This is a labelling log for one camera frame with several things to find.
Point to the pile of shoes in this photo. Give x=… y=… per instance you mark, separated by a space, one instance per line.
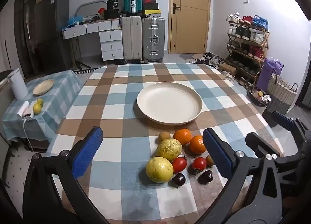
x=209 y=58

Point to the wooden shoe rack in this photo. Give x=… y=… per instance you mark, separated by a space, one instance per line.
x=245 y=51

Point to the grey cabinet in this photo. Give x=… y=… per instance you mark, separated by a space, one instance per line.
x=52 y=34

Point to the stack of dark shoe boxes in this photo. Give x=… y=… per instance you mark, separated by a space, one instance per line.
x=150 y=0

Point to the black basket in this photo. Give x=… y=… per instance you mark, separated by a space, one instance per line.
x=257 y=97

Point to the purple bag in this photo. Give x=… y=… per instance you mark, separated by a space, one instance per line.
x=267 y=73

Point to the dark plum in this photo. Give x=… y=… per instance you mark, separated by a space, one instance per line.
x=178 y=179
x=206 y=176

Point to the yellow box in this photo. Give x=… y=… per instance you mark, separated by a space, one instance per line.
x=151 y=13

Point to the wooden door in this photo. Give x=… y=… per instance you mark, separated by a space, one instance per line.
x=189 y=19

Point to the yellow lemon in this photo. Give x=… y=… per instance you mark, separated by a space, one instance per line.
x=40 y=102
x=37 y=108

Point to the large cream plate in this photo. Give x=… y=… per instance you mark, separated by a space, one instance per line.
x=169 y=103

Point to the brown kiwi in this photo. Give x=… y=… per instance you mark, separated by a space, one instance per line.
x=209 y=160
x=164 y=136

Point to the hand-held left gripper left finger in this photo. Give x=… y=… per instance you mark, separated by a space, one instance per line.
x=87 y=152

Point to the white power device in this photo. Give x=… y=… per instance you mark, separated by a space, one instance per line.
x=25 y=111

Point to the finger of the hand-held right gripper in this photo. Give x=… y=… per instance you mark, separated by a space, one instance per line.
x=283 y=119
x=260 y=142

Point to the wrinkled yellow passion fruit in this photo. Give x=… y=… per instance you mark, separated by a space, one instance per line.
x=168 y=149

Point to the cardboard box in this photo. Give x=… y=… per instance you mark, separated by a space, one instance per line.
x=227 y=69

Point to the white desk with drawers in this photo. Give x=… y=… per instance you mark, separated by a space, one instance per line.
x=110 y=44

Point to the red tomato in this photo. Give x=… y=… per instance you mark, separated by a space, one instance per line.
x=179 y=164
x=199 y=163

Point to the grey metal arch frame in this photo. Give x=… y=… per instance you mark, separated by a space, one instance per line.
x=91 y=4

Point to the white cylindrical container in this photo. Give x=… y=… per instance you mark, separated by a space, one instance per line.
x=17 y=85

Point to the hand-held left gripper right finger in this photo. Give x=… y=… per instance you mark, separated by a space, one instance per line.
x=218 y=153

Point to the silver suitcase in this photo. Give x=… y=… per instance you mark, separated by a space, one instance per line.
x=153 y=39

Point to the small checked table cover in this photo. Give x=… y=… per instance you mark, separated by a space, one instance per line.
x=55 y=107

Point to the smooth yellow round fruit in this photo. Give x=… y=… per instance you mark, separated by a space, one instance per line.
x=159 y=169

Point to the beige suitcase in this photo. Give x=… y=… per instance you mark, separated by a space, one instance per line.
x=132 y=39

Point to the small wooden plate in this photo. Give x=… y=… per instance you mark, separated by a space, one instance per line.
x=43 y=87

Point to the small floor rug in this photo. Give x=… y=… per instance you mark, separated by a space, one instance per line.
x=185 y=56

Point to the black bag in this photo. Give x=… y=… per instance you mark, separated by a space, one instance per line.
x=111 y=14

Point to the large checked tablecloth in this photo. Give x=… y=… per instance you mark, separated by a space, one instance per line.
x=116 y=126

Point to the orange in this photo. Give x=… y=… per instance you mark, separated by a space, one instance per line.
x=182 y=136
x=198 y=144

